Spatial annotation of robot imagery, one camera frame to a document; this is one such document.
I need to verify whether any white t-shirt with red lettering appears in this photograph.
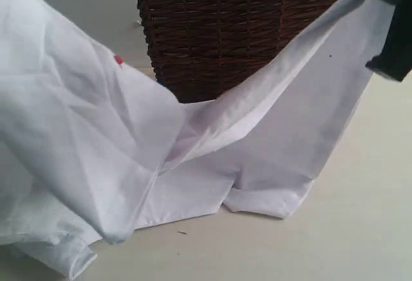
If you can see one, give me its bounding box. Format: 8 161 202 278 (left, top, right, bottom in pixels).
1 0 394 280

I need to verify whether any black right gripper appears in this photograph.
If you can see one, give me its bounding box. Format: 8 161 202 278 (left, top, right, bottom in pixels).
366 0 411 82

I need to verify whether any dark brown wicker basket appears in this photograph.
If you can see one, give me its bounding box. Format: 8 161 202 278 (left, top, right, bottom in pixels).
136 0 337 103

